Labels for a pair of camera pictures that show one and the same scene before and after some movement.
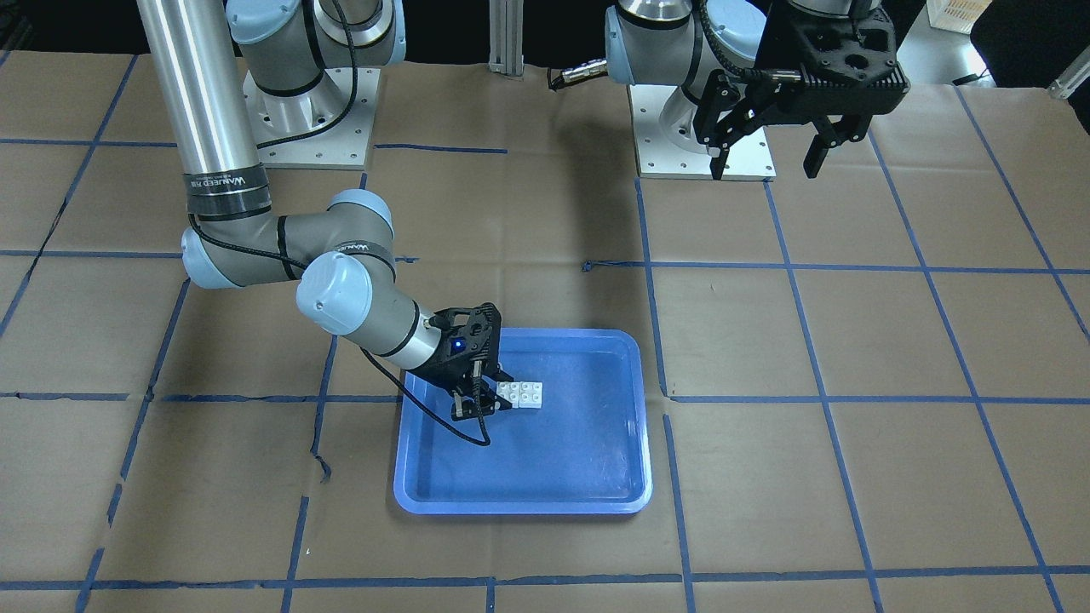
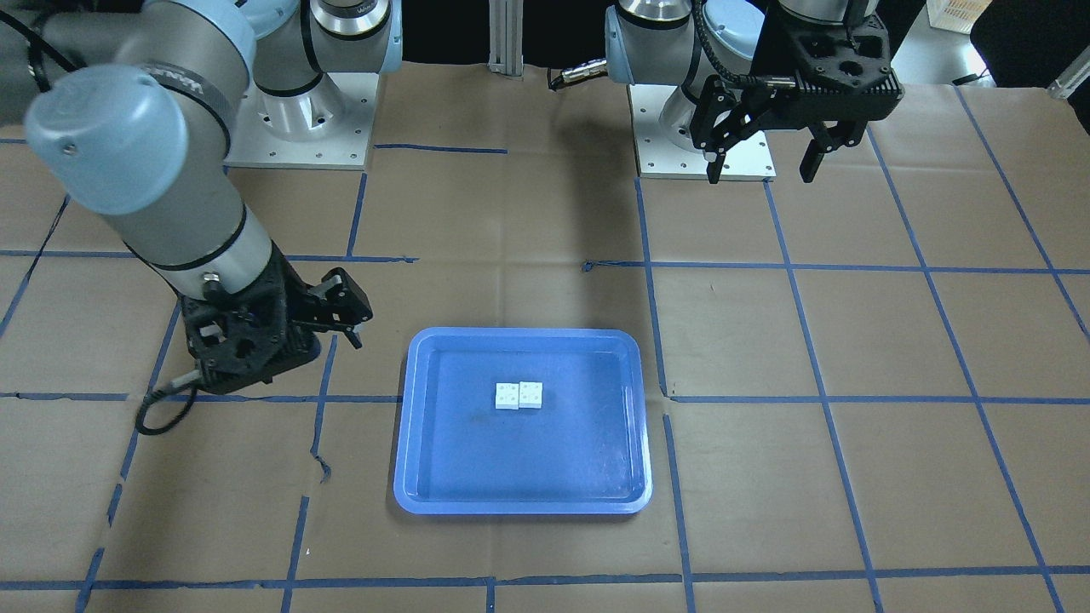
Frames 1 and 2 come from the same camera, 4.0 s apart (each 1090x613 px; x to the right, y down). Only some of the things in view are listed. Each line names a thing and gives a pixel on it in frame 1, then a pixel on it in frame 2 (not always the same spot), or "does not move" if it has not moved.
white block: x=510 y=392 does not move
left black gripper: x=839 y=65 does not move
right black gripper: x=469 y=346 to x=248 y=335
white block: x=530 y=394 does not move
